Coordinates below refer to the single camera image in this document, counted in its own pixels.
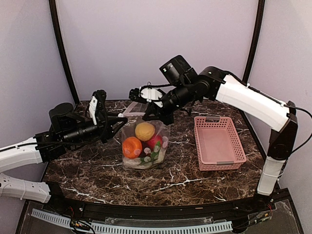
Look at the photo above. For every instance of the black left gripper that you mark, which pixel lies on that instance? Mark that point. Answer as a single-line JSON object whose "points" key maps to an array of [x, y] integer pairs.
{"points": [[106, 129]]}

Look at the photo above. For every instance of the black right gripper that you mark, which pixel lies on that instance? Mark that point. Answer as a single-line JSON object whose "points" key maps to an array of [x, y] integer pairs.
{"points": [[158, 113]]}

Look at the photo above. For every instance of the yellow toy fruit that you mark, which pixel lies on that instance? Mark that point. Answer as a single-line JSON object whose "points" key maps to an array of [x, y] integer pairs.
{"points": [[144, 131]]}

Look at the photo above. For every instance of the orange toy tangerine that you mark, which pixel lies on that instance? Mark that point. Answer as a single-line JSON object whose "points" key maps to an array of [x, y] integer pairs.
{"points": [[131, 147]]}

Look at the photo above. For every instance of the clear zip top bag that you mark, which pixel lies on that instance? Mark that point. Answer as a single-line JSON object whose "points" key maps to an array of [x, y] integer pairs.
{"points": [[134, 113]]}

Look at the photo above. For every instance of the red toy pepper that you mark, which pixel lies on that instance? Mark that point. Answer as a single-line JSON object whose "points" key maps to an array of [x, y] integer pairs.
{"points": [[155, 141]]}

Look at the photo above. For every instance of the white toy vegetable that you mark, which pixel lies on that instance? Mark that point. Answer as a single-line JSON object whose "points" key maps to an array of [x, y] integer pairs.
{"points": [[154, 159], [133, 163]]}

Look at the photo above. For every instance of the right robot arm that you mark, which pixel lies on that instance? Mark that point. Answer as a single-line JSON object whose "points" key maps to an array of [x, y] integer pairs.
{"points": [[223, 86]]}

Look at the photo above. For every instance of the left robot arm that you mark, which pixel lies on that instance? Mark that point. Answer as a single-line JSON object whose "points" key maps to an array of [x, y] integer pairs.
{"points": [[68, 132]]}

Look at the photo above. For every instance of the pink plastic basket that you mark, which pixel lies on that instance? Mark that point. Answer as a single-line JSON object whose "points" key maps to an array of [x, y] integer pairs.
{"points": [[218, 145]]}

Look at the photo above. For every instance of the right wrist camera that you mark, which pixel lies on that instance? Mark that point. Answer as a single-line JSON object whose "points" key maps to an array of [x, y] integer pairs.
{"points": [[147, 95]]}

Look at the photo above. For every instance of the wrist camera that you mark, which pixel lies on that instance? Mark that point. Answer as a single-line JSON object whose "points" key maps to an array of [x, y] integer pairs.
{"points": [[147, 95], [96, 109]]}

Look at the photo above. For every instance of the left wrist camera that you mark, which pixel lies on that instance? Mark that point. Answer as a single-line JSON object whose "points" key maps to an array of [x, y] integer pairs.
{"points": [[96, 109]]}

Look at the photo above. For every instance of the left black frame post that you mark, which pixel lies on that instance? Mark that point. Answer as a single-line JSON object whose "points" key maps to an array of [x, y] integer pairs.
{"points": [[61, 50]]}

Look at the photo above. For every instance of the black frame post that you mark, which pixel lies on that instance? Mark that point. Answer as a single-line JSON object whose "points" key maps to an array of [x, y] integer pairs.
{"points": [[255, 39], [61, 50]]}

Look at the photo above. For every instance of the white slotted cable duct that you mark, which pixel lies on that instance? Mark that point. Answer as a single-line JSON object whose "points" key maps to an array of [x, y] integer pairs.
{"points": [[136, 226]]}

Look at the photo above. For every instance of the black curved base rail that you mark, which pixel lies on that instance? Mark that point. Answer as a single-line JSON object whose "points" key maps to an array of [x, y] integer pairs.
{"points": [[61, 205]]}

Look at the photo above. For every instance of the right black frame post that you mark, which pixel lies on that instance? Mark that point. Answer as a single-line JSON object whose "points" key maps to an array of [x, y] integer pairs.
{"points": [[255, 39]]}

